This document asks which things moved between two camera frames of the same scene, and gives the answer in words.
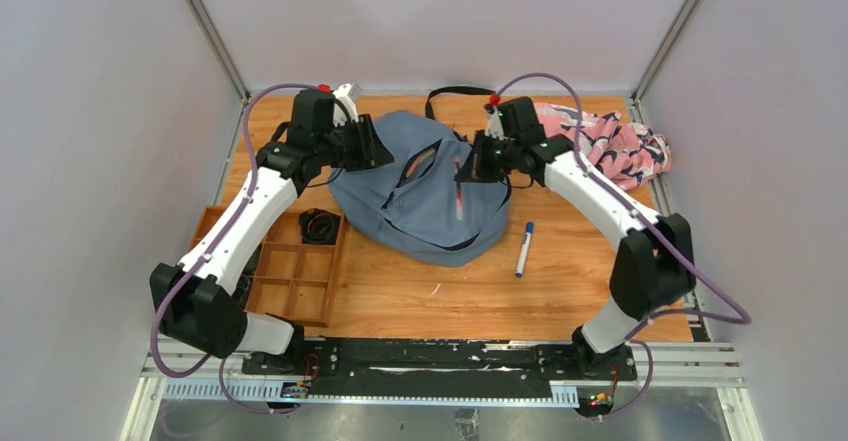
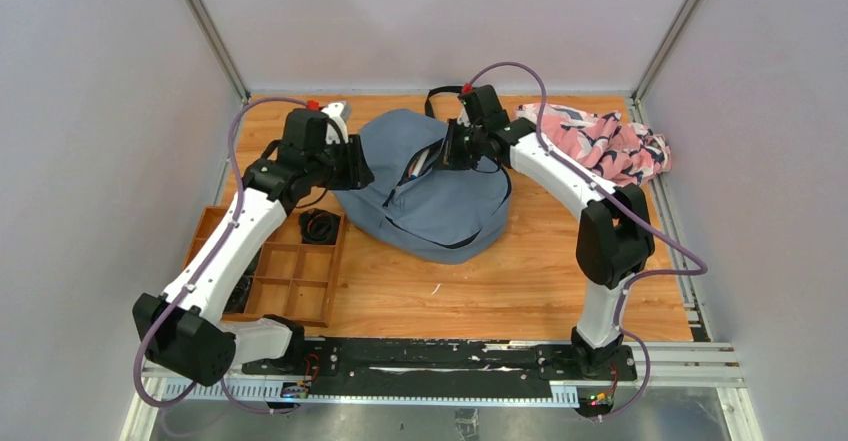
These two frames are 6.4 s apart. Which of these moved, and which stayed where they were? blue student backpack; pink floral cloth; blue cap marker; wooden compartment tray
Moved: blue cap marker
Stayed: wooden compartment tray; blue student backpack; pink floral cloth
